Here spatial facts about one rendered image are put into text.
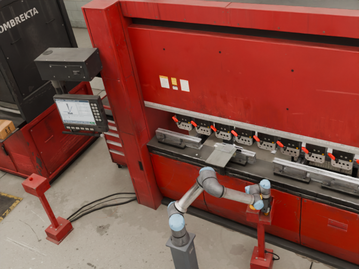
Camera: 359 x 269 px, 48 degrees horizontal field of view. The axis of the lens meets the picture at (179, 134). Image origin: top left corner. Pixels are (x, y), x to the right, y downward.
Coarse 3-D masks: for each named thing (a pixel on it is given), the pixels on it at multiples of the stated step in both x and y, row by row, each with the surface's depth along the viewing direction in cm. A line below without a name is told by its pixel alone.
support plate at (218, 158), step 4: (216, 148) 362; (220, 148) 362; (216, 152) 358; (220, 152) 357; (224, 152) 357; (232, 152) 355; (212, 156) 354; (216, 156) 353; (220, 156) 353; (224, 156) 352; (228, 156) 351; (208, 160) 351; (212, 160) 350; (216, 160) 350; (220, 160) 349; (224, 160) 348; (228, 160) 347; (216, 164) 345; (220, 164) 344; (224, 164) 344
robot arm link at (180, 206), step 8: (208, 168) 298; (200, 176) 297; (208, 176) 291; (200, 184) 296; (192, 192) 302; (200, 192) 302; (184, 200) 306; (192, 200) 306; (168, 208) 317; (176, 208) 309; (184, 208) 309; (168, 216) 313
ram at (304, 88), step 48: (144, 48) 343; (192, 48) 316; (240, 48) 293; (288, 48) 273; (336, 48) 258; (144, 96) 380; (192, 96) 346; (240, 96) 318; (288, 96) 295; (336, 96) 275
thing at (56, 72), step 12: (60, 48) 354; (72, 48) 350; (84, 48) 346; (96, 48) 343; (36, 60) 340; (48, 60) 337; (60, 60) 333; (72, 60) 330; (84, 60) 326; (96, 60) 342; (48, 72) 345; (60, 72) 340; (72, 72) 336; (84, 72) 333; (96, 72) 344; (60, 84) 362
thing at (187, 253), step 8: (168, 240) 316; (192, 240) 314; (176, 248) 309; (184, 248) 308; (192, 248) 319; (176, 256) 317; (184, 256) 313; (192, 256) 322; (176, 264) 325; (184, 264) 319; (192, 264) 325
